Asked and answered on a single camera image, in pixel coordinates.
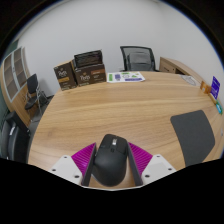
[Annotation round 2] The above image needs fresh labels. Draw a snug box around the round white paper disc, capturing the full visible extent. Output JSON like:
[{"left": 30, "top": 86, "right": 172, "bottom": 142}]
[{"left": 180, "top": 74, "right": 200, "bottom": 87}]

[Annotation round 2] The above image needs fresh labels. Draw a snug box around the wooden side desk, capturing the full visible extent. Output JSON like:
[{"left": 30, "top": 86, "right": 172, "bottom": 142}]
[{"left": 158, "top": 56, "right": 204, "bottom": 83}]

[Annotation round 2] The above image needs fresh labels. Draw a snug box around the small black visitor chair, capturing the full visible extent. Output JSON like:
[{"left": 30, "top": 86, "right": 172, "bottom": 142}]
[{"left": 23, "top": 73, "right": 49, "bottom": 116}]

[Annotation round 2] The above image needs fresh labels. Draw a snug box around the black mesh office chair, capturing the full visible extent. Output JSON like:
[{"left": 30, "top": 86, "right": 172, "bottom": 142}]
[{"left": 119, "top": 45, "right": 159, "bottom": 73}]

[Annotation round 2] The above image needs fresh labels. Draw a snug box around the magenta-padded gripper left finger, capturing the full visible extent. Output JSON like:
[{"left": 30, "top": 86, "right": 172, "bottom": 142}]
[{"left": 49, "top": 142, "right": 98, "bottom": 187}]

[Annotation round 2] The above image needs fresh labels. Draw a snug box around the wooden glass-door shelf cabinet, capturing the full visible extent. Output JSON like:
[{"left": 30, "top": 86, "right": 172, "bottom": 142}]
[{"left": 0, "top": 45, "right": 38, "bottom": 126}]

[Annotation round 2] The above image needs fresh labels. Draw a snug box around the purple upright card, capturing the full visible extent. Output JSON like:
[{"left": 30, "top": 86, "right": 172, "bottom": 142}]
[{"left": 209, "top": 75, "right": 221, "bottom": 100}]

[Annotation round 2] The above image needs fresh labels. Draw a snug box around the black leather office chair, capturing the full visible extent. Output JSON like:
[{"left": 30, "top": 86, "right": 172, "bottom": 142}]
[{"left": 0, "top": 111, "right": 32, "bottom": 164}]

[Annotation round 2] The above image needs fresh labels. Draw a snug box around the wide brown cardboard box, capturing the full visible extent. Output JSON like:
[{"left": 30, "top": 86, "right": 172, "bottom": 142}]
[{"left": 71, "top": 63, "right": 108, "bottom": 87}]

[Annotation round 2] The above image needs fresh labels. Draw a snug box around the white printed leaflet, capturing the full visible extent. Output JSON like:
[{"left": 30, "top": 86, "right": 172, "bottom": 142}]
[{"left": 106, "top": 70, "right": 146, "bottom": 84}]

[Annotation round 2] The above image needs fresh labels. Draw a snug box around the small orange-brown box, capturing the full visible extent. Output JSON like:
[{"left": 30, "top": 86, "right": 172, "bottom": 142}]
[{"left": 199, "top": 80, "right": 212, "bottom": 95}]

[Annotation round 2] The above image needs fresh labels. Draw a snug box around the dark open cardboard box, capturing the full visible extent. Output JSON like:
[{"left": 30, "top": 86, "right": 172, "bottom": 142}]
[{"left": 73, "top": 49, "right": 104, "bottom": 69}]

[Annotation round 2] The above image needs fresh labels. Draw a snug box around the small green packet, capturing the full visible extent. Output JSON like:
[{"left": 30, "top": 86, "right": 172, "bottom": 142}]
[{"left": 214, "top": 101, "right": 224, "bottom": 116}]

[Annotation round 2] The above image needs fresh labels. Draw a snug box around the black computer mouse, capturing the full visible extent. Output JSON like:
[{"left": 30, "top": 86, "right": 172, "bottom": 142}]
[{"left": 91, "top": 133, "right": 129, "bottom": 188}]

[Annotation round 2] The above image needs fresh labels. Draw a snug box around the tall brown cardboard box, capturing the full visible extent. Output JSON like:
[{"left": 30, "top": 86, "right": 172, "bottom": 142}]
[{"left": 53, "top": 59, "right": 78, "bottom": 92}]

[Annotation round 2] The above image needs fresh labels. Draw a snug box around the dark grey mouse pad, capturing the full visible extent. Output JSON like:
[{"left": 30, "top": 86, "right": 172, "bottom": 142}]
[{"left": 169, "top": 109, "right": 216, "bottom": 168}]

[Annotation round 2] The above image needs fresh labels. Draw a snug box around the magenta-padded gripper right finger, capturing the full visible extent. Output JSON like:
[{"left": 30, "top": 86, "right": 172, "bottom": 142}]
[{"left": 126, "top": 141, "right": 177, "bottom": 187}]

